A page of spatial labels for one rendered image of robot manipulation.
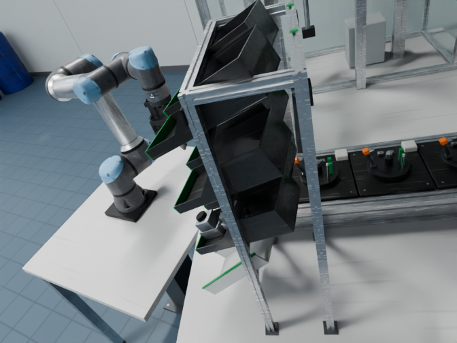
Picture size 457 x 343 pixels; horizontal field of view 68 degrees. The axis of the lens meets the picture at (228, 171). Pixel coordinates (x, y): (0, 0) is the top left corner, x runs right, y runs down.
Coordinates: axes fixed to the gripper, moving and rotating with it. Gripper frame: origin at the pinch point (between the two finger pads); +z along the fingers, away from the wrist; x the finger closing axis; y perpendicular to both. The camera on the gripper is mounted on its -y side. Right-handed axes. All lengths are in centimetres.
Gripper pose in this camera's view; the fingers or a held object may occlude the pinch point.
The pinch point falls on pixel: (185, 145)
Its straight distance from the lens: 119.9
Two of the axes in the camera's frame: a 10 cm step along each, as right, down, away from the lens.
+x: -0.9, 6.6, -7.4
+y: -9.7, 1.2, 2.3
